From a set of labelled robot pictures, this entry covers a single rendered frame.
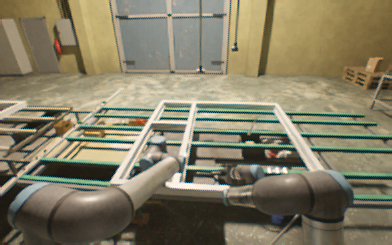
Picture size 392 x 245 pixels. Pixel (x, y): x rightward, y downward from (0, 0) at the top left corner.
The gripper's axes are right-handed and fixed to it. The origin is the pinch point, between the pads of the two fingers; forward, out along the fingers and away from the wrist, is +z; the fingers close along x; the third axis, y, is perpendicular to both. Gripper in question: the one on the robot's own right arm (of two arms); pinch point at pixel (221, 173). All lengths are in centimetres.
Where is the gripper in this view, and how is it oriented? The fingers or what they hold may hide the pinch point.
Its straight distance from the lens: 142.0
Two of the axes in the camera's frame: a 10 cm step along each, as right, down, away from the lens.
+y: -8.3, -2.1, -5.1
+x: -0.5, 9.5, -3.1
